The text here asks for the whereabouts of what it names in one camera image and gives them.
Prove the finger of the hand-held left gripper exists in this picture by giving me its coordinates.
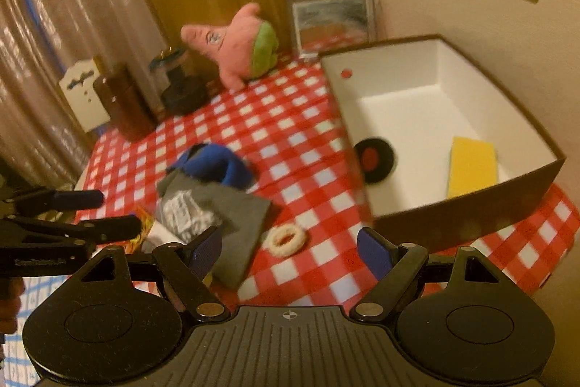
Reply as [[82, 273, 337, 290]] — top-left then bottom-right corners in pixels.
[[0, 215, 142, 243], [9, 189, 105, 216]]

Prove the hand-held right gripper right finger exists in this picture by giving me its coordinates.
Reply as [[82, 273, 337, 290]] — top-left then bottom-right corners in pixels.
[[350, 227, 511, 323]]

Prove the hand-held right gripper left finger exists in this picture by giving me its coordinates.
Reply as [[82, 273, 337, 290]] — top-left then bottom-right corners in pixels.
[[68, 226, 229, 323]]

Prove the grey cloth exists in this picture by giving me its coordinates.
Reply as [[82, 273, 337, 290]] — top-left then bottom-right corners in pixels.
[[156, 172, 273, 289]]

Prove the brown box with white inside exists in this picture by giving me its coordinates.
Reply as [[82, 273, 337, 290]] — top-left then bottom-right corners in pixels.
[[319, 34, 567, 254]]

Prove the orange colourful packet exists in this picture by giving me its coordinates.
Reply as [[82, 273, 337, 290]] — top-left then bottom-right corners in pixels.
[[122, 206, 157, 254]]

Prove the blue and white checked cloth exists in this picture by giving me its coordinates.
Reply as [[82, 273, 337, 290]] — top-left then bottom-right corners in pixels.
[[0, 273, 94, 387]]

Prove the black disc with red centre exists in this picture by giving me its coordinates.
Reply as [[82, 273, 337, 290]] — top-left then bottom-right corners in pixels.
[[353, 136, 400, 185]]

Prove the blue sock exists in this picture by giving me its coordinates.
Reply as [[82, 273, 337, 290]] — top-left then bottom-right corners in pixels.
[[170, 143, 254, 191]]

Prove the brown wooden canister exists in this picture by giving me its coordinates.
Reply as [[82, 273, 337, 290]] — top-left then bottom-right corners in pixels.
[[93, 63, 157, 143]]

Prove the yellow sponge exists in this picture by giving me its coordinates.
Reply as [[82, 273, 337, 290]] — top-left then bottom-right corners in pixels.
[[448, 136, 500, 198]]

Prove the red checkered tablecloth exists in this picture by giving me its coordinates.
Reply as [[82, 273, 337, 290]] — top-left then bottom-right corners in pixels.
[[75, 50, 580, 316]]

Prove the sheer pale curtain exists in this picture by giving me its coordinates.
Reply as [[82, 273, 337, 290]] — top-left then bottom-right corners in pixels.
[[0, 0, 169, 189]]

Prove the pink starfish plush toy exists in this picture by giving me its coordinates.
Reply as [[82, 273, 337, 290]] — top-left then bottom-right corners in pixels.
[[180, 3, 279, 91]]

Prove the framed picture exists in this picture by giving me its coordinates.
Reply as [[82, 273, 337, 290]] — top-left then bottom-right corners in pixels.
[[287, 0, 380, 58]]

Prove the white ring toy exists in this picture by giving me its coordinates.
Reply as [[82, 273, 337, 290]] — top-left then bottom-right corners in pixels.
[[266, 225, 308, 259]]

